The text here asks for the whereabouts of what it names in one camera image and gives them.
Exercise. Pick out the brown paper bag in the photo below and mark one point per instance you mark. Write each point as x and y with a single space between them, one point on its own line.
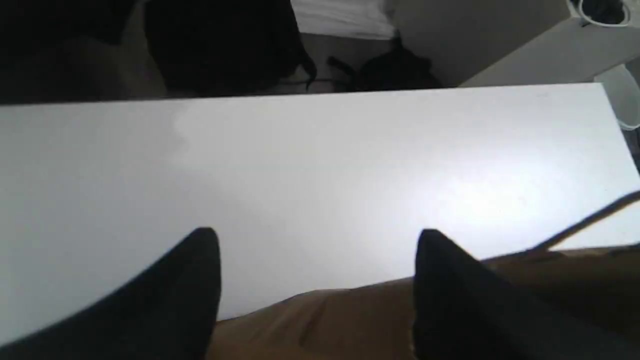
599 286

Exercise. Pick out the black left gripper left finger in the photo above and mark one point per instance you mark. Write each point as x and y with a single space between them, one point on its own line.
167 312

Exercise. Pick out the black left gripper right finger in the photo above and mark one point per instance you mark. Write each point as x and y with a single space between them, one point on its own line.
465 311

